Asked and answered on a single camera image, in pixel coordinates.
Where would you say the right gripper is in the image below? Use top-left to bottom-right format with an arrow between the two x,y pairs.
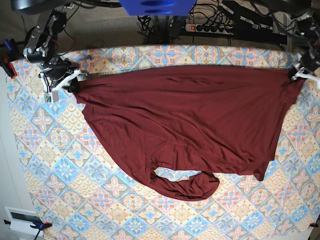
37,58 -> 88,93

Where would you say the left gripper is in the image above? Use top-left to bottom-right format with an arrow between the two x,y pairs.
288,51 -> 320,88

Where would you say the dark red t-shirt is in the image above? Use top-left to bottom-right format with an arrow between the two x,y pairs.
75,65 -> 304,201

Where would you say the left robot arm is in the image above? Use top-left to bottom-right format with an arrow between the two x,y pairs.
264,0 -> 320,88

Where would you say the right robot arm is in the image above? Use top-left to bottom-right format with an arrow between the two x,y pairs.
10,0 -> 87,93

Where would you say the upper left table clamp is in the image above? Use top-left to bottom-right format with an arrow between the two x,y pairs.
0,39 -> 18,79

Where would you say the table clamp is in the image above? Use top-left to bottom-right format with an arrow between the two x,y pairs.
0,39 -> 18,79
4,220 -> 53,240
308,222 -> 319,228

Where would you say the white power strip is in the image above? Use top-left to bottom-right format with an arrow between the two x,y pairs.
184,23 -> 232,35

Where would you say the patterned tablecloth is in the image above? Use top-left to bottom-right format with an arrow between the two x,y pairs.
5,59 -> 320,240

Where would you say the lower left table clamp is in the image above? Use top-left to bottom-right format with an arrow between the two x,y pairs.
4,220 -> 53,240

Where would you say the lower right table clamp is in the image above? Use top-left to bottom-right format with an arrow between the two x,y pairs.
308,222 -> 319,228

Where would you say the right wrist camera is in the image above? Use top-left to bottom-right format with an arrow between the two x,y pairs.
43,91 -> 59,104

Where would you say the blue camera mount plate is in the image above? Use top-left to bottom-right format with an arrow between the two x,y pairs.
118,0 -> 197,16

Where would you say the white wall outlet box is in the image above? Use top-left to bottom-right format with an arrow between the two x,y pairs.
4,206 -> 41,236

